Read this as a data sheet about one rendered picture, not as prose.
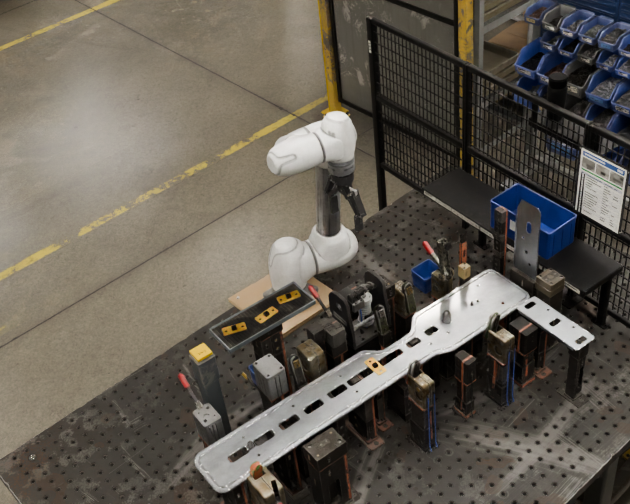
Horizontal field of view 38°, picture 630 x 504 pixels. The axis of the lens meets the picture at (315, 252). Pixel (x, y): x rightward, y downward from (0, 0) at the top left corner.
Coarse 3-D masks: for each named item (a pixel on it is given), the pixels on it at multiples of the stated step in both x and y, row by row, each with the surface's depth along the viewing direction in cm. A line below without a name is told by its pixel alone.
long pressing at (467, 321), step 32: (480, 288) 343; (512, 288) 341; (416, 320) 334; (480, 320) 330; (384, 352) 323; (416, 352) 321; (448, 352) 321; (320, 384) 314; (384, 384) 312; (256, 416) 306; (288, 416) 305; (320, 416) 304; (224, 448) 297; (256, 448) 296; (288, 448) 295; (224, 480) 288
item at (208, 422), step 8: (208, 408) 304; (200, 416) 301; (208, 416) 301; (216, 416) 300; (200, 424) 301; (208, 424) 298; (216, 424) 300; (200, 432) 306; (208, 432) 300; (216, 432) 302; (224, 432) 305; (208, 440) 302; (216, 440) 305
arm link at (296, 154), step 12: (288, 144) 280; (300, 144) 280; (312, 144) 281; (276, 156) 279; (288, 156) 279; (300, 156) 279; (312, 156) 281; (276, 168) 280; (288, 168) 280; (300, 168) 282
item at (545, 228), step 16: (512, 192) 365; (528, 192) 362; (512, 208) 371; (544, 208) 359; (560, 208) 351; (512, 224) 354; (528, 224) 346; (544, 224) 363; (560, 224) 355; (544, 240) 343; (560, 240) 346; (544, 256) 347
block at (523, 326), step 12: (516, 324) 330; (528, 324) 329; (516, 336) 330; (528, 336) 326; (516, 348) 333; (528, 348) 330; (516, 360) 338; (528, 360) 337; (516, 372) 341; (528, 372) 341; (528, 384) 343
